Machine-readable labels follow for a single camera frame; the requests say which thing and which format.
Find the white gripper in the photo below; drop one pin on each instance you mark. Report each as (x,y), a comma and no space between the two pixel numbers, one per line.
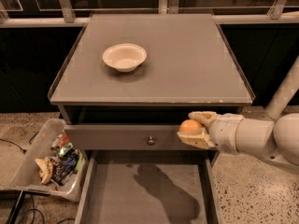
(223,132)

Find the orange fruit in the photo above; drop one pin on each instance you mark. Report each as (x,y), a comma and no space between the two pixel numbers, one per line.
(189,125)

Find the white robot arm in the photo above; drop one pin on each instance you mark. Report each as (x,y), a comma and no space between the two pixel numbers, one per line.
(274,141)

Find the round metal drawer knob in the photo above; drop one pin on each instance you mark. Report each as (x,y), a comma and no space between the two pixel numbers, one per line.
(151,141)

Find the grey drawer cabinet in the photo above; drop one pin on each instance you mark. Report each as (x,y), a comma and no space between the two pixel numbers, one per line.
(189,67)

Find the grey open middle drawer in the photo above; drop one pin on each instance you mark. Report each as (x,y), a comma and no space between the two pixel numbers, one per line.
(149,187)

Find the grey top drawer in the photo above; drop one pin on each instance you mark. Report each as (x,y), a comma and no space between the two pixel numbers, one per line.
(125,137)

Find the white bowl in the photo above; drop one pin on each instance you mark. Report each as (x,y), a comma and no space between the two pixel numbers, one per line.
(124,57)

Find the dark blue snack bag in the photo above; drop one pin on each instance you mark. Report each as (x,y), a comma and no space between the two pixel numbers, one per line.
(63,169)

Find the red snack can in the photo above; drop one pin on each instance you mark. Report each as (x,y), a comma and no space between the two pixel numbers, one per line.
(61,140)

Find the clear plastic bin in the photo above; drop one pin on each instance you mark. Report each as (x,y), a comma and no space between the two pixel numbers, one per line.
(27,178)

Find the tan snack packet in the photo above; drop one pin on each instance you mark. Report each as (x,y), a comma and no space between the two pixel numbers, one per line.
(45,170)

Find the black bar on floor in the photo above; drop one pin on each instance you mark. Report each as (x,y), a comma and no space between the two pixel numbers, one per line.
(17,196)

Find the metal window frame rail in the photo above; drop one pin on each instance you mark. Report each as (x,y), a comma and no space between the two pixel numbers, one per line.
(222,12)

